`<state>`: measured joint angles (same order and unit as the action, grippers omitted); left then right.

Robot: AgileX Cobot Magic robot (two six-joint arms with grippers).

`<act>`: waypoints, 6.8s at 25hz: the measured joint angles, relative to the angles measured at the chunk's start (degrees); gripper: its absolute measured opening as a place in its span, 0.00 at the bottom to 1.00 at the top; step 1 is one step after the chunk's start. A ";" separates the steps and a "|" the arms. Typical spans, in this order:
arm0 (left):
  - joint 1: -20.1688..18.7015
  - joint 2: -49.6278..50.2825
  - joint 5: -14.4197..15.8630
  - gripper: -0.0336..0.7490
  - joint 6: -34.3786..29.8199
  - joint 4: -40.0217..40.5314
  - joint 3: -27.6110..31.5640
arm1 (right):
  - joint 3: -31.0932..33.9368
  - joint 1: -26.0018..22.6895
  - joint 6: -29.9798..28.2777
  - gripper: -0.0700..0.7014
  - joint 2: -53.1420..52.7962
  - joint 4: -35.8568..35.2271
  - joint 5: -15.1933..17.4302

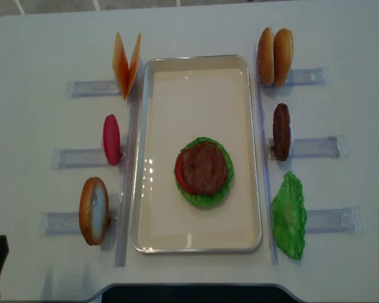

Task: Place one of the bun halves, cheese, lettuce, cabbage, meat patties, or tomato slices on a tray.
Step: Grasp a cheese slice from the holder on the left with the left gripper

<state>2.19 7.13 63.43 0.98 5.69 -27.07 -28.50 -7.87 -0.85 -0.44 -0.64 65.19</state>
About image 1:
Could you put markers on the white rectangular tray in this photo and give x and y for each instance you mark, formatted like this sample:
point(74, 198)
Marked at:
point(184, 99)

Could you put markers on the bun half with white face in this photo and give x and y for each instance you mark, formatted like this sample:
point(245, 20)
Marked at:
point(93, 211)

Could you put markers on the brown meat patty standing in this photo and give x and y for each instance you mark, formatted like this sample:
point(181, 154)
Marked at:
point(281, 132)

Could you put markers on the red tomato slice on tray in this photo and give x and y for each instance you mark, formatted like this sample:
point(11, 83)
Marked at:
point(180, 176)

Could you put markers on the brown meat patty on tray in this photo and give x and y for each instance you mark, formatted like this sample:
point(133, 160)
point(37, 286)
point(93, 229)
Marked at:
point(204, 168)

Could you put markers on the sesame bun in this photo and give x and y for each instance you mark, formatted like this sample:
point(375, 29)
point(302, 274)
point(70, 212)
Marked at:
point(265, 57)
point(283, 55)

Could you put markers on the clear holder for lettuce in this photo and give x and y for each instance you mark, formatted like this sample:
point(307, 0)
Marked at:
point(344, 220)

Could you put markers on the clear holder for bun half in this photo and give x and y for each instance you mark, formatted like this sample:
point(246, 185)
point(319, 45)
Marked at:
point(59, 223)

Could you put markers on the red tomato slice standing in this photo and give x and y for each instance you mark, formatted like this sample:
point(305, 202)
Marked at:
point(111, 140)

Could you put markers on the green lettuce leaf standing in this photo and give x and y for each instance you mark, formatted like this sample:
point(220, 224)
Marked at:
point(290, 217)

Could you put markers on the sesame bun right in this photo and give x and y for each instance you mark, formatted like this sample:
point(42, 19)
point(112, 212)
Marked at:
point(283, 55)

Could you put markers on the clear holder for cheese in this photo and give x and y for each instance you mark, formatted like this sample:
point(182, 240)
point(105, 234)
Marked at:
point(104, 88)

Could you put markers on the long clear rail right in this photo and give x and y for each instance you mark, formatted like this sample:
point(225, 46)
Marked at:
point(266, 175)

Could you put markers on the long clear rail left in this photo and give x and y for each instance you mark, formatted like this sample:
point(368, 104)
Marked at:
point(129, 168)

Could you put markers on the long clear rail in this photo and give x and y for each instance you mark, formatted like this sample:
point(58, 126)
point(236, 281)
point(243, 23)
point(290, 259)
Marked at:
point(266, 175)
point(129, 168)

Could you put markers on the dark base at table edge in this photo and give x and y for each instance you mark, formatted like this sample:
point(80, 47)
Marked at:
point(196, 293)

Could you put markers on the clear holder for patty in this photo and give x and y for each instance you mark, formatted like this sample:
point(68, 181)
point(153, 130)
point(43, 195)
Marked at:
point(326, 147)

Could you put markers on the clear holder for tomato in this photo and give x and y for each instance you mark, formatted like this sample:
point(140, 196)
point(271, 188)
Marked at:
point(78, 159)

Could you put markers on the clear holder for buns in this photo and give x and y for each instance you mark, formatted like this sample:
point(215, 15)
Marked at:
point(306, 77)

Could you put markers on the green lettuce leaf on tray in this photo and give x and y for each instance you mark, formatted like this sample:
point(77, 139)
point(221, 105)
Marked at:
point(204, 201)

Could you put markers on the sesame bun left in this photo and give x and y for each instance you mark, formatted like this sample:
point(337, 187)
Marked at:
point(265, 57)

